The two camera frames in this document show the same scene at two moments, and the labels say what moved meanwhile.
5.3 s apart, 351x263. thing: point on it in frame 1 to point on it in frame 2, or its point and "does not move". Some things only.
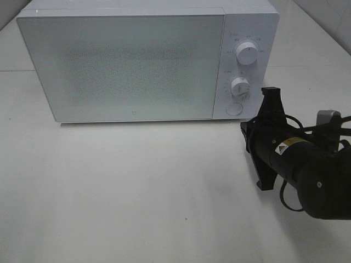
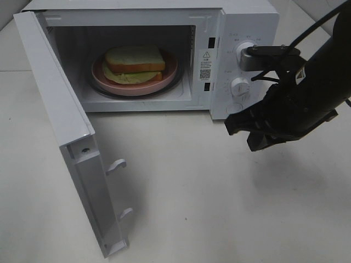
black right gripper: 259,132 to 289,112
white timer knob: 239,86 does not move
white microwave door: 125,68 to 75,135
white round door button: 234,109 does not move
